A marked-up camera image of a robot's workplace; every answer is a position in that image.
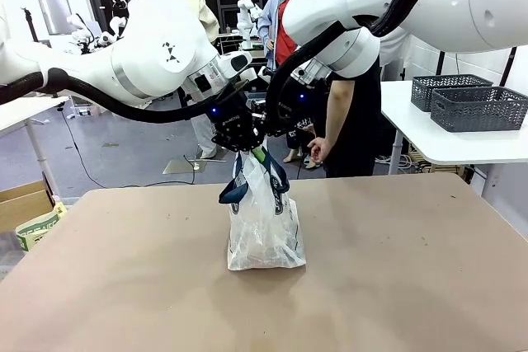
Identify person's right forearm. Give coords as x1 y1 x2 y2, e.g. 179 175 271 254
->
325 74 356 143

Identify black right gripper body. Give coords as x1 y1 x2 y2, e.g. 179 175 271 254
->
263 78 322 138

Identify translucent shopping bag navy handles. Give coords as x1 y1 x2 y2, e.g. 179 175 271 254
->
217 147 308 272

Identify right arm black cable sleeve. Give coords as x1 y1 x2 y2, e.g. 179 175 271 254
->
265 0 464 135

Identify left arm black cable sleeve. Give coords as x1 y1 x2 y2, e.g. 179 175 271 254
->
0 66 249 125

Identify person in black t-shirt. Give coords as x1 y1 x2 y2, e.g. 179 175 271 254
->
323 0 394 179

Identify mannequin blue shirt red top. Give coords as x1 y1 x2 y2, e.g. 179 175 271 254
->
257 0 317 164

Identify brown cardboard box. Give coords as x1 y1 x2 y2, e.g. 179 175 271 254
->
0 180 57 234

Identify black slanted pole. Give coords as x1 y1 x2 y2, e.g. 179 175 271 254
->
498 46 518 88

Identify grey floor base plate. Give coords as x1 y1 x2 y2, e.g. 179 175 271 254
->
162 157 208 175

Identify grey wall panel board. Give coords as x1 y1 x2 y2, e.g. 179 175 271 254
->
36 0 74 36

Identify black tripod stand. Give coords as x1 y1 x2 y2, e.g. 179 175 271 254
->
21 7 42 44

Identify white side table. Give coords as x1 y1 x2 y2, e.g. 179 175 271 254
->
380 79 528 200

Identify person's right hand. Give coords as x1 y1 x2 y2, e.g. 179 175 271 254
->
307 136 334 164

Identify mannequin cream jacket grey trousers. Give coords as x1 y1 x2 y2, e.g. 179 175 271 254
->
163 0 222 160

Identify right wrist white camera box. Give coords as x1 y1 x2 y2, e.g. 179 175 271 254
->
290 59 332 86

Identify white table with leg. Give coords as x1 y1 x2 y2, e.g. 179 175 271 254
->
0 95 70 199

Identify person in white shirt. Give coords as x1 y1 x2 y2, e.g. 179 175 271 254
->
377 26 414 82

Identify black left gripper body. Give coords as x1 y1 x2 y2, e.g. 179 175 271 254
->
210 92 261 153

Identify arm black cable sleeve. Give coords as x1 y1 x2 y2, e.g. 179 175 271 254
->
0 66 249 125
265 0 464 135

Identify light wooden pallet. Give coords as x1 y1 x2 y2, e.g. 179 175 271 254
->
406 149 469 175

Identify green white paper bag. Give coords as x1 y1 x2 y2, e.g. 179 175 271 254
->
15 202 68 252

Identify dark grey woven plastic basket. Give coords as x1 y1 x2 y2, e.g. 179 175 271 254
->
411 73 494 113
429 86 528 134

